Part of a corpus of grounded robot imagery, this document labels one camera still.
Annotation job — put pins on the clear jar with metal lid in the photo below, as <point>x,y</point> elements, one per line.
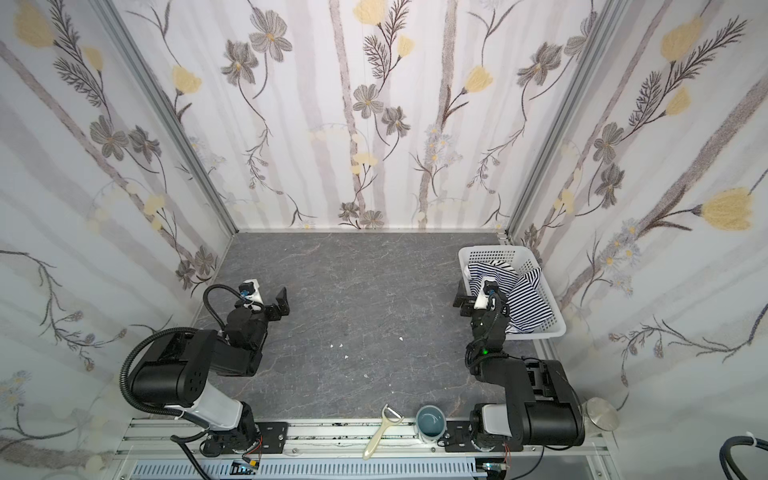
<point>599,417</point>

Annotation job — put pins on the blue white striped tank top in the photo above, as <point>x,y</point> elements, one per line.
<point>528,309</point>

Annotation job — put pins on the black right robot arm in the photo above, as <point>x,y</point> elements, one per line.
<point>540,407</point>

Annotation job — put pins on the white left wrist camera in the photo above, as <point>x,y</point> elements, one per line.
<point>249,291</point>

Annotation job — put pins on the aluminium mounting rail frame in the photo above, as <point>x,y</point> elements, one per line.
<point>333,449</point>

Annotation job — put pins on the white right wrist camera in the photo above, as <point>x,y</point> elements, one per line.
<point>483,298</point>

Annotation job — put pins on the cream vegetable peeler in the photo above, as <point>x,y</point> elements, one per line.
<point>389,418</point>

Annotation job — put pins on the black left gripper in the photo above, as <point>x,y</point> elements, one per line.
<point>271,308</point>

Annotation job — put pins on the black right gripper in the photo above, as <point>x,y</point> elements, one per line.
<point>468,297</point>

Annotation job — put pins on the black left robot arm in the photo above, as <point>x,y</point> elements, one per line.
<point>167,374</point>

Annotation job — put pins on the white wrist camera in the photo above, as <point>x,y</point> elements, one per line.
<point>483,298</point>
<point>249,291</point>

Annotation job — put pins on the teal ceramic mug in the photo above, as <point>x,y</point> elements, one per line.
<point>430,424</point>

